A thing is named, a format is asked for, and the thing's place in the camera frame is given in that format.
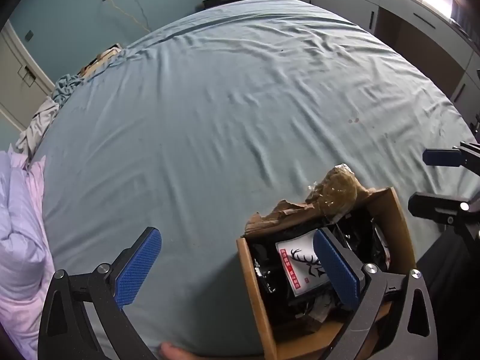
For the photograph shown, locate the black device behind bed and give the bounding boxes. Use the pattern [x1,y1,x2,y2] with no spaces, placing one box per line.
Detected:
[195,0,250,11]

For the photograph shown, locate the white cabinet unit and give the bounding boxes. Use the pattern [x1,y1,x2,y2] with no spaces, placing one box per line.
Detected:
[270,0,480,121]

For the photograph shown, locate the clear bag of brown snacks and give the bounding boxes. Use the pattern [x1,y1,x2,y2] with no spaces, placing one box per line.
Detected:
[305,164,362,218]

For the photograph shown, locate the brown cardboard box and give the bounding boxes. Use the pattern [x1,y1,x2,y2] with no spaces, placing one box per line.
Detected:
[236,187,418,360]

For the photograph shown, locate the white door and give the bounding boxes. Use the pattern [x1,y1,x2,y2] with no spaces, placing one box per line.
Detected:
[0,20,56,128]

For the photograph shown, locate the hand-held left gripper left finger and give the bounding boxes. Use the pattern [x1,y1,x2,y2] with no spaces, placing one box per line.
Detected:
[37,226,163,360]

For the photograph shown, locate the small cardboard box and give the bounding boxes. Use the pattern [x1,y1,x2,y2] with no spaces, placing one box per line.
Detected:
[79,43,124,76]

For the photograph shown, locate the crumpled blue cloth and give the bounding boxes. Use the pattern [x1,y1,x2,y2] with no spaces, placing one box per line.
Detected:
[52,74,88,106]

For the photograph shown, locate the white deer print snack packet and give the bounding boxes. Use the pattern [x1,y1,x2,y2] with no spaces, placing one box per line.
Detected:
[275,232,332,298]

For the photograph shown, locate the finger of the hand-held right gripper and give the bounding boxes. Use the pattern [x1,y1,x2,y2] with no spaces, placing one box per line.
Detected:
[422,141,480,178]
[408,192,480,241]

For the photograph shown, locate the black snack packet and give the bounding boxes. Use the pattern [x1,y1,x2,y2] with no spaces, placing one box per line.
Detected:
[250,242,290,294]
[337,213,393,268]

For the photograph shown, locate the thin hanging cable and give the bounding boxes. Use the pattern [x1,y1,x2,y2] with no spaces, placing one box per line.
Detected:
[107,0,151,34]

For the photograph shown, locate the lilac duvet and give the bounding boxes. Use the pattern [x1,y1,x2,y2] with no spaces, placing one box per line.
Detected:
[0,151,57,360]

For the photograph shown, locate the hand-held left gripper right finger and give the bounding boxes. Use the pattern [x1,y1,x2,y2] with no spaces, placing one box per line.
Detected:
[314,228,440,360]

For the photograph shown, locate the bed with grey-blue sheet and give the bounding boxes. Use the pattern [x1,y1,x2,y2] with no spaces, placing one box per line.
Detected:
[39,0,474,357]

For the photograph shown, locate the person's dark pants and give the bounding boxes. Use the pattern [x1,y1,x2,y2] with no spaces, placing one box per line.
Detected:
[415,229,480,360]

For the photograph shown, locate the crumpled grey snack packet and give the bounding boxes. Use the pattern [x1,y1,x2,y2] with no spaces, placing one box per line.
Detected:
[289,292,354,335]

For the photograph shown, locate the crumpled grey cloth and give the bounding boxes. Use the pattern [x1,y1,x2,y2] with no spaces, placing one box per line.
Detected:
[15,97,61,155]

